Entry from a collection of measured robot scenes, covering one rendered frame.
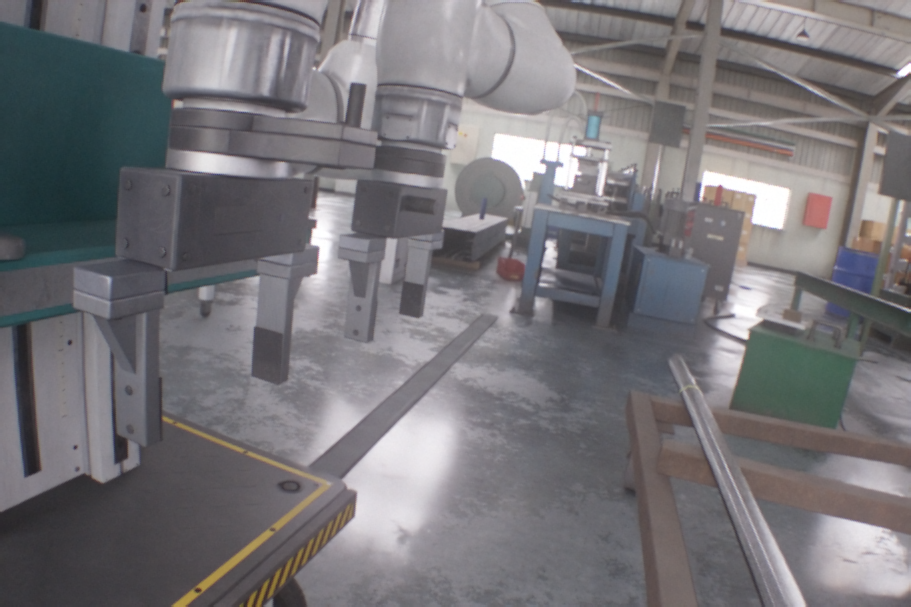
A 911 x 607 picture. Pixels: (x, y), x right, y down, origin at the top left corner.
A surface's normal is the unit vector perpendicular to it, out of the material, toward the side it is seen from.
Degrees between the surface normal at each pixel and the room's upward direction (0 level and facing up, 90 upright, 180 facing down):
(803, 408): 90
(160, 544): 0
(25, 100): 90
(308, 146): 90
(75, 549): 0
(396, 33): 91
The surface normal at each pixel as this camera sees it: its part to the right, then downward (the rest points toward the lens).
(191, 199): 0.94, 0.21
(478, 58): 0.79, 0.37
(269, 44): 0.66, 0.26
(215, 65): 0.05, 0.22
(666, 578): 0.15, -0.97
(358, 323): -0.32, 0.15
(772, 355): -0.62, 0.07
